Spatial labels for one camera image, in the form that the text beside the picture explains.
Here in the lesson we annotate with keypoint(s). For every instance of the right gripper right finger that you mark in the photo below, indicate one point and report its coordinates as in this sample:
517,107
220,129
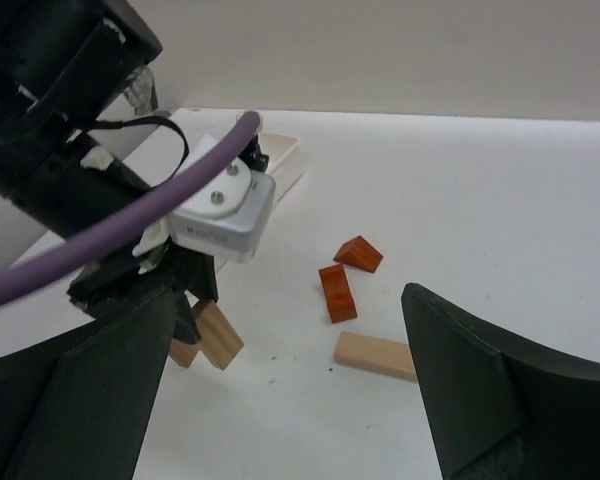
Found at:
500,406

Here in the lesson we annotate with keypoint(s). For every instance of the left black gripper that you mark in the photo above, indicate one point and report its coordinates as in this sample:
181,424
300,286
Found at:
117,280

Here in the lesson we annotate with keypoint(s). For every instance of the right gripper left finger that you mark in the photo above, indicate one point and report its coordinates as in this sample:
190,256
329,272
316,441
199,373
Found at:
77,406

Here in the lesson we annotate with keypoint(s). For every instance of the short light wood block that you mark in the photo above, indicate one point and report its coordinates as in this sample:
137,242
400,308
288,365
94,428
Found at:
220,343

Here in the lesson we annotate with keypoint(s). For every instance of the long light wood block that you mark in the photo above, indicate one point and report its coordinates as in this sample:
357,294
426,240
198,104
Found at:
375,355

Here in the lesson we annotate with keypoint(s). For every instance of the white plastic tray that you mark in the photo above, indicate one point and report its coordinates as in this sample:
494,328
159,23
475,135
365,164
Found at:
285,160

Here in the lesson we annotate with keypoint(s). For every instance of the dark walnut wood block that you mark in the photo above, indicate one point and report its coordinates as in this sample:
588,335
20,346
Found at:
183,354

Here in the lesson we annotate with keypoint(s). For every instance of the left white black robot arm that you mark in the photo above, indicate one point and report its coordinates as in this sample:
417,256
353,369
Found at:
61,64

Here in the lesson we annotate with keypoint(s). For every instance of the orange arch wood block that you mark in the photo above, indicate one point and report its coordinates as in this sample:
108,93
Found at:
340,303

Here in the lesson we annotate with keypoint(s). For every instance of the orange roof wood block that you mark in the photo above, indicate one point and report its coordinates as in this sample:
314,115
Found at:
360,254

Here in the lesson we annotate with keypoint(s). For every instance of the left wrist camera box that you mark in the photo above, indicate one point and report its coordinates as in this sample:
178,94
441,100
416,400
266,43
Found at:
189,226

